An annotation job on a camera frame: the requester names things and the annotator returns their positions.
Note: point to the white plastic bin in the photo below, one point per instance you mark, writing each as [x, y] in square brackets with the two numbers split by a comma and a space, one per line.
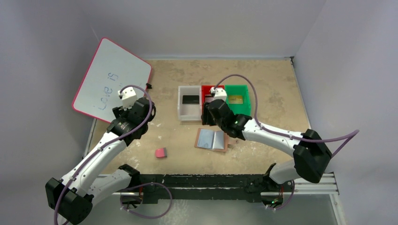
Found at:
[189, 112]

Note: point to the pink framed whiteboard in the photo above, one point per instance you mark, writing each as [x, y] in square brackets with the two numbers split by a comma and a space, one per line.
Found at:
[111, 69]

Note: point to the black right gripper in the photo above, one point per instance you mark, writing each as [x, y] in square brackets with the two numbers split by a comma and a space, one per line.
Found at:
[206, 115]

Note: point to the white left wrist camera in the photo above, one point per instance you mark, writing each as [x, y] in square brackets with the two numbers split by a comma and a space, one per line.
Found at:
[128, 97]

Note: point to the black card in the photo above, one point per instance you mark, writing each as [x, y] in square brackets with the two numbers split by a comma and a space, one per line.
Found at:
[190, 99]

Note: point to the pink eraser block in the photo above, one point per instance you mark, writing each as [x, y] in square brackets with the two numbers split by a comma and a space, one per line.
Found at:
[161, 153]

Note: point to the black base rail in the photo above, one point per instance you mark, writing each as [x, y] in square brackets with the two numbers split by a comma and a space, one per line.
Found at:
[252, 188]

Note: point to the gold card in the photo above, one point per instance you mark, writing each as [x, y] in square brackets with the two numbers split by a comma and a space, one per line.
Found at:
[236, 99]

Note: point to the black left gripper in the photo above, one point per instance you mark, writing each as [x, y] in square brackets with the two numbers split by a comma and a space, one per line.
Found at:
[120, 113]

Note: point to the brown leather card holder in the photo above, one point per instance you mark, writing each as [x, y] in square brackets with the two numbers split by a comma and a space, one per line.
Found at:
[214, 140]

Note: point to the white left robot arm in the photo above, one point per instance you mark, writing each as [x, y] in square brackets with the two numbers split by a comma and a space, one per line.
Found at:
[72, 195]

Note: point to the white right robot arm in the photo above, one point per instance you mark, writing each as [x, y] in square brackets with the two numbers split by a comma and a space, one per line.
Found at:
[310, 155]

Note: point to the aluminium frame rail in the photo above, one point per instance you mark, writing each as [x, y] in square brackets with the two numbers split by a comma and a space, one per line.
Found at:
[120, 183]

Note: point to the green plastic bin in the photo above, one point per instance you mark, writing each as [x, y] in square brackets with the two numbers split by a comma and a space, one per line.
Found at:
[242, 90]

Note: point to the silver striped card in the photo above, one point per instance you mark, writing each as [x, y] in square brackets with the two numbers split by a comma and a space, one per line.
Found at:
[208, 99]

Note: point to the red plastic bin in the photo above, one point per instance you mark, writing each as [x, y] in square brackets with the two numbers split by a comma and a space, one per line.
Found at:
[206, 91]

